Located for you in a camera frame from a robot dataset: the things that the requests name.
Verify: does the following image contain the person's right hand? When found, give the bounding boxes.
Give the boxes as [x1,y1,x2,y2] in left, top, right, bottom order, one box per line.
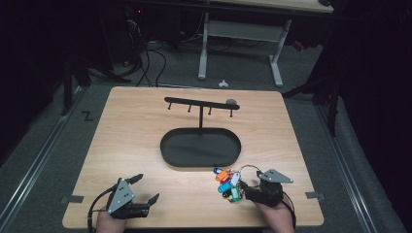
[254,196,296,233]

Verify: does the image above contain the grey tape strip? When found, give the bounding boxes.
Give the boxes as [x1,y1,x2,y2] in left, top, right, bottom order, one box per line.
[305,190,326,201]
[60,194,86,205]

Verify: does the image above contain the key bunch with colourful tags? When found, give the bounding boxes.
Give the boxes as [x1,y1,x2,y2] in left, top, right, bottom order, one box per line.
[212,163,262,205]

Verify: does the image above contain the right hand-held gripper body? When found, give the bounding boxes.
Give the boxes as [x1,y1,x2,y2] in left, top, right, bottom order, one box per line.
[244,168,294,209]

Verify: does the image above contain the person's left hand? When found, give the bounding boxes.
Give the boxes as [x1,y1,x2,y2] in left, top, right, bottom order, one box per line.
[95,207,128,233]

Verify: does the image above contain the black metal stand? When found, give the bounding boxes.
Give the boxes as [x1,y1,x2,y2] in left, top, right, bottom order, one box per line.
[281,74,342,138]
[59,54,132,117]

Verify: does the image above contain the metal floor rail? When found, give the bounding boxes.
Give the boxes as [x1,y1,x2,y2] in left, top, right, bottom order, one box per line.
[0,84,86,227]
[314,102,379,233]

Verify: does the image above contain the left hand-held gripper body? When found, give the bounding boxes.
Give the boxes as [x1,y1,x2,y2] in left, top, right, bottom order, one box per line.
[106,177,152,220]

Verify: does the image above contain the black floor cables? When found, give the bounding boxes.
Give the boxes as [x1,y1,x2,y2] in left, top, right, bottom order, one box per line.
[127,18,168,88]

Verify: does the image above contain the desk with white legs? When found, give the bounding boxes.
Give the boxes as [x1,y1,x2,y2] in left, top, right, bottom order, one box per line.
[197,0,335,88]

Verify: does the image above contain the black key stand with tray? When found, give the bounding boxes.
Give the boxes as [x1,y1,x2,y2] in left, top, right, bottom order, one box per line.
[159,96,243,169]

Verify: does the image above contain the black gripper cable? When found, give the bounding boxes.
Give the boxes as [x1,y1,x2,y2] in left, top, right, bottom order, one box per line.
[86,185,119,233]
[281,190,297,229]

